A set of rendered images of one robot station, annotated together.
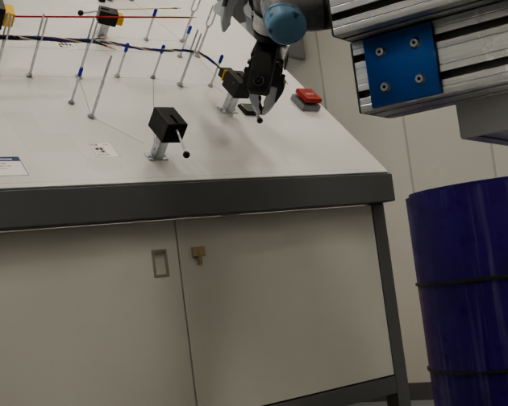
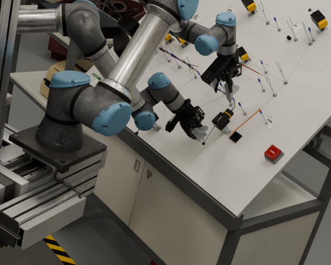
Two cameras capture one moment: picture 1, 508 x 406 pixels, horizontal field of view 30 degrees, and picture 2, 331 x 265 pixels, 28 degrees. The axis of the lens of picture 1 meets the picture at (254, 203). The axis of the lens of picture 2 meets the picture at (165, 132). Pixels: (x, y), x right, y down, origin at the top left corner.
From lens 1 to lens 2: 325 cm
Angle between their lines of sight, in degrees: 86
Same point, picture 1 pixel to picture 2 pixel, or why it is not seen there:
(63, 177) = not seen: hidden behind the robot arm
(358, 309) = (200, 258)
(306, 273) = (185, 221)
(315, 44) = not seen: outside the picture
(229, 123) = (213, 136)
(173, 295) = (136, 180)
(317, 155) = (219, 179)
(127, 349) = (118, 183)
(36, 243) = not seen: hidden behind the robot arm
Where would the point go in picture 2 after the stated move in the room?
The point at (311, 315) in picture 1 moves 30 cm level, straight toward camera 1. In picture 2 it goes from (179, 238) to (111, 223)
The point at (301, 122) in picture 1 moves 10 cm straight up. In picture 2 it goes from (250, 161) to (258, 139)
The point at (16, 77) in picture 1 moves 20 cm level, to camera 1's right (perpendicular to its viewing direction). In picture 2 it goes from (174, 65) to (175, 81)
